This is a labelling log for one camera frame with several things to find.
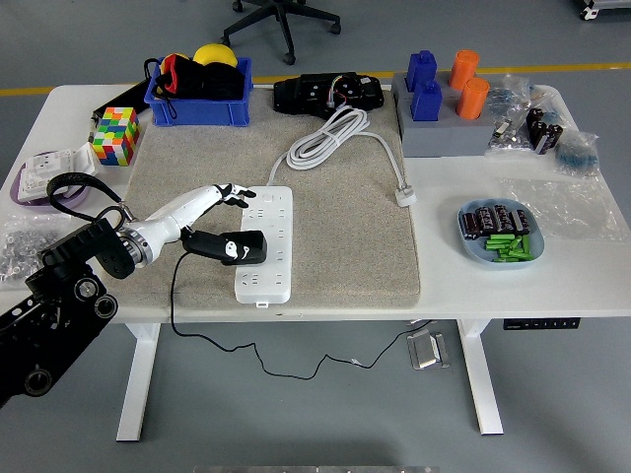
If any grey holder block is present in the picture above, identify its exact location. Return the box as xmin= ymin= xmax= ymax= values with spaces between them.
xmin=391 ymin=72 xmax=499 ymax=159

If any bag of blue resistors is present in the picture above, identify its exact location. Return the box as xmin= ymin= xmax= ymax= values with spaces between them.
xmin=554 ymin=131 xmax=601 ymax=177

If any black office chair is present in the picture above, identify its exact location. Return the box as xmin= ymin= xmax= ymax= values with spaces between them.
xmin=219 ymin=0 xmax=343 ymax=66

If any yellow ball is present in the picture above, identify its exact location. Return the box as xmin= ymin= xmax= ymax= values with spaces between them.
xmin=192 ymin=42 xmax=239 ymax=68

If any white power strip with cable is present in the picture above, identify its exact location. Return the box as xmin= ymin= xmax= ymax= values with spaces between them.
xmin=234 ymin=105 xmax=419 ymax=310

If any colourful puzzle cube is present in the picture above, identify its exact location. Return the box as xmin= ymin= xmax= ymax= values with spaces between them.
xmin=92 ymin=106 xmax=141 ymax=168

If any blue plastic bin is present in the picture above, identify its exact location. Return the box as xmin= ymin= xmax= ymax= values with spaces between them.
xmin=143 ymin=56 xmax=255 ymax=128

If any silver foot pedal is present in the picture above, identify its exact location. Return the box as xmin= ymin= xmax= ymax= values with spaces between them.
xmin=406 ymin=330 xmax=451 ymax=372

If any black electronic device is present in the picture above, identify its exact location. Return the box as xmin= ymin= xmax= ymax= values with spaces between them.
xmin=273 ymin=72 xmax=386 ymax=119

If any orange cylinder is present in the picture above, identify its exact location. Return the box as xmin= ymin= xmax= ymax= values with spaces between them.
xmin=456 ymin=77 xmax=491 ymax=120
xmin=448 ymin=49 xmax=481 ymax=88

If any flat black bar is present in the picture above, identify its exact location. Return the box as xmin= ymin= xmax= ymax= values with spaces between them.
xmin=90 ymin=81 xmax=151 ymax=130

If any white wall socket panel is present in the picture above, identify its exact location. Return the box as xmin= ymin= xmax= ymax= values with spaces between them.
xmin=68 ymin=142 xmax=98 ymax=178
xmin=22 ymin=151 xmax=75 ymax=203

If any white table leg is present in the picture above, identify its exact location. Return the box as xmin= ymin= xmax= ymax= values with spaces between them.
xmin=115 ymin=322 xmax=162 ymax=442
xmin=456 ymin=318 xmax=505 ymax=438

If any clear bag of screws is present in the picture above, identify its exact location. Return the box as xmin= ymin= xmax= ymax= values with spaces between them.
xmin=0 ymin=214 xmax=75 ymax=292

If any black plug adapter with cord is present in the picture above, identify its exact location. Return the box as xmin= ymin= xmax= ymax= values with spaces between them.
xmin=169 ymin=229 xmax=438 ymax=380

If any clear bag of blue components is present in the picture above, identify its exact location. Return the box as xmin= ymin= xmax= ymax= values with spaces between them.
xmin=490 ymin=73 xmax=534 ymax=119

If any bag of black capacitors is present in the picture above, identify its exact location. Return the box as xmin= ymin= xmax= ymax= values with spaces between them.
xmin=525 ymin=106 xmax=565 ymax=157

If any blue bottle-shaped block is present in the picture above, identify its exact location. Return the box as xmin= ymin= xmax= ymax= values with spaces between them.
xmin=406 ymin=49 xmax=439 ymax=94
xmin=411 ymin=79 xmax=444 ymax=122

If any clear bag of metal parts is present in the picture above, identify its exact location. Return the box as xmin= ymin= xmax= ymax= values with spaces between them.
xmin=485 ymin=115 xmax=533 ymax=159

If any black table control panel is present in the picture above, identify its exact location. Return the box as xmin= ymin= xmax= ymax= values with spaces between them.
xmin=502 ymin=318 xmax=582 ymax=331

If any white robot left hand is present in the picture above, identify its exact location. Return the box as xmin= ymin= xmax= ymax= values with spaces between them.
xmin=130 ymin=181 xmax=257 ymax=266

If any purple plate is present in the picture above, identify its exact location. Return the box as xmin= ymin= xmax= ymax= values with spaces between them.
xmin=10 ymin=152 xmax=93 ymax=214

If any black cloth bag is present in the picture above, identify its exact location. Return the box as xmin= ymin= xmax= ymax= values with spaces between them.
xmin=142 ymin=52 xmax=246 ymax=119

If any light blue tray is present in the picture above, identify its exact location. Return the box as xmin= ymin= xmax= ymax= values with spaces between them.
xmin=456 ymin=197 xmax=545 ymax=271

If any empty clear plastic bag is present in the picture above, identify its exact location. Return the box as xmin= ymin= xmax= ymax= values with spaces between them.
xmin=500 ymin=176 xmax=630 ymax=243

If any grey-brown mat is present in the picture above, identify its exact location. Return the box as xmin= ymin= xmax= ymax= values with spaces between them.
xmin=110 ymin=87 xmax=423 ymax=311

